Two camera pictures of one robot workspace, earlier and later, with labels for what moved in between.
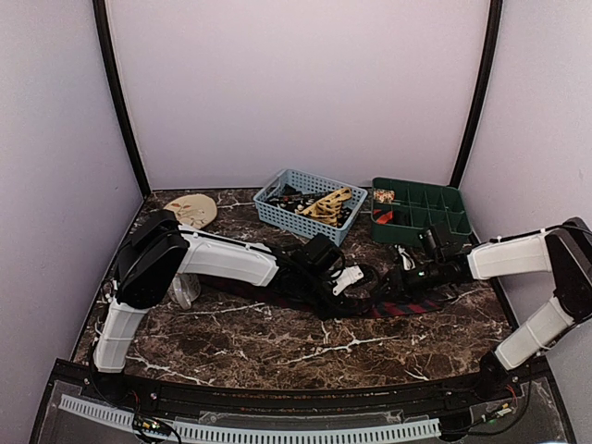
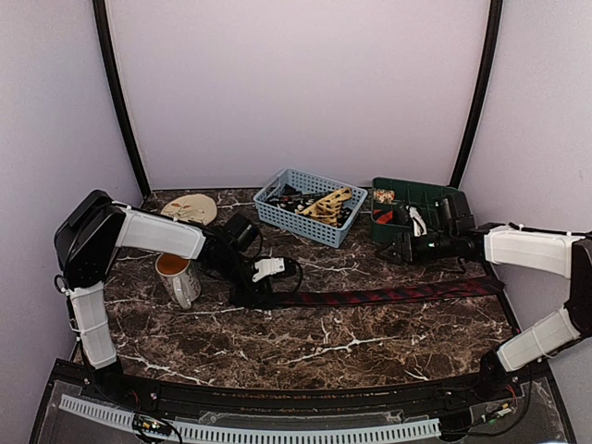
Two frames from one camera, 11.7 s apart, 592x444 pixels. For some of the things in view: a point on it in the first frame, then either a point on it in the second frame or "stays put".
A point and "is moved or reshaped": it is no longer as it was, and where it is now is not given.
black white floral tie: [302, 201] stays put
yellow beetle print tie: [327, 207] stays put
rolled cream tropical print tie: [385, 196] stays put
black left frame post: [107, 42] stays put
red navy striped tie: [275, 296] is moved or reshaped
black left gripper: [331, 312] -> [248, 298]
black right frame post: [493, 31] stays put
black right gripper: [398, 286] -> [403, 240]
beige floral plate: [195, 211] stays put
